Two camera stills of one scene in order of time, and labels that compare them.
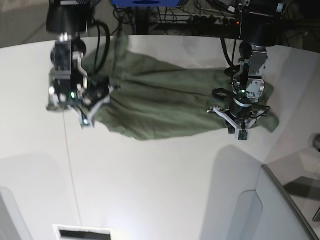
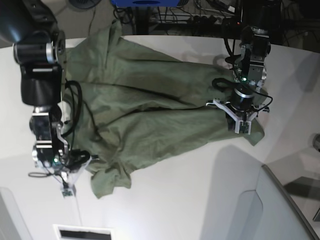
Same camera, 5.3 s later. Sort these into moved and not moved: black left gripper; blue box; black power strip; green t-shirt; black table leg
Moved: green t-shirt; black left gripper
Not moved: blue box; black power strip; black table leg
